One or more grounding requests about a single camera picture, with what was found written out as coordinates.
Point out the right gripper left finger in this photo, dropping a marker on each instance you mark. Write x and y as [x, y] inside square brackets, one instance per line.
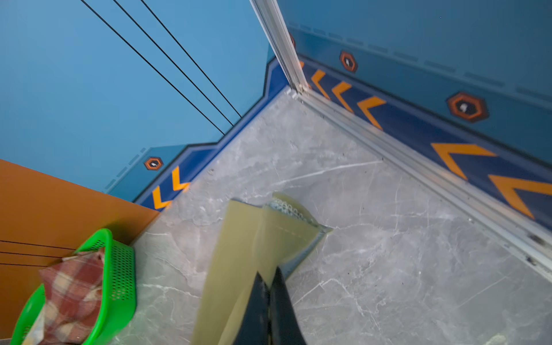
[254, 328]

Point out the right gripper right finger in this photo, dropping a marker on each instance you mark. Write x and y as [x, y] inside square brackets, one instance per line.
[285, 329]

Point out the olive green skirt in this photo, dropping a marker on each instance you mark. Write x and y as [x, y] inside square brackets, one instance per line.
[253, 239]

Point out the green plastic basket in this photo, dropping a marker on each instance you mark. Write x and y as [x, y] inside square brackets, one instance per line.
[118, 296]

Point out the red plaid skirt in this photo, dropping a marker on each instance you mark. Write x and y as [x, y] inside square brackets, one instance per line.
[73, 296]

